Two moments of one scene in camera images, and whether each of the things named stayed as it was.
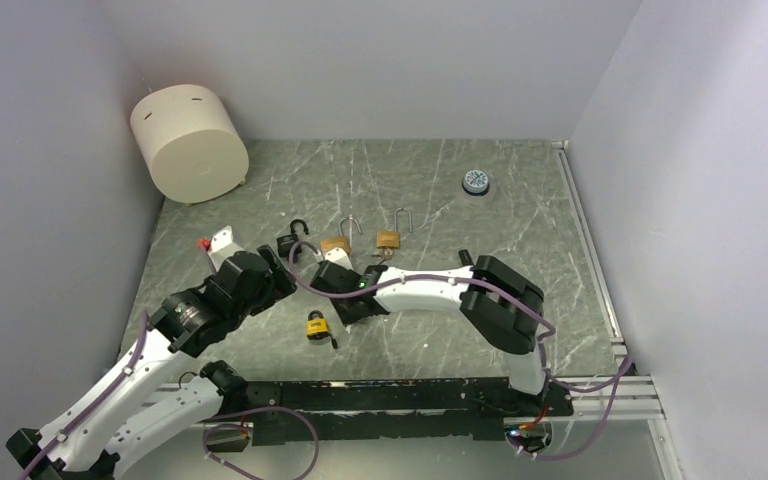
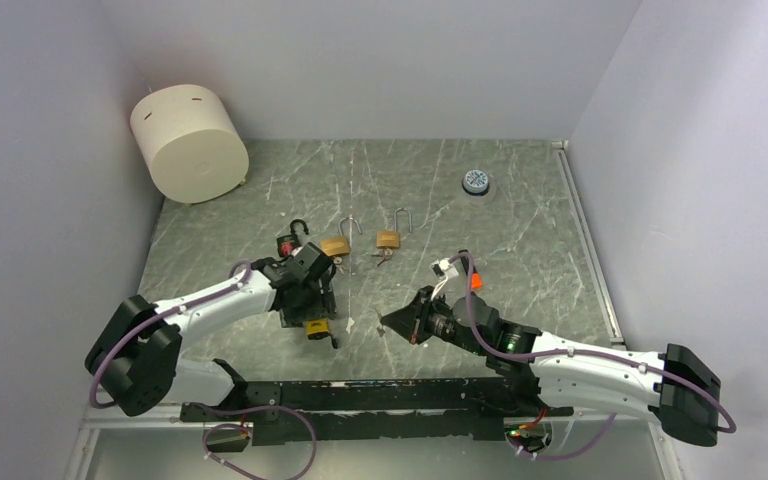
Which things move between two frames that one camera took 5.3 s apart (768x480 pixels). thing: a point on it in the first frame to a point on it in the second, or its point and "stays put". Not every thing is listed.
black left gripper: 283,281 to 323,306
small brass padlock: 392,239 stays put
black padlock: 286,242 stays put
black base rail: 383,410 stays put
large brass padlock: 329,243 stays put
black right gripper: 346,316 to 411,321
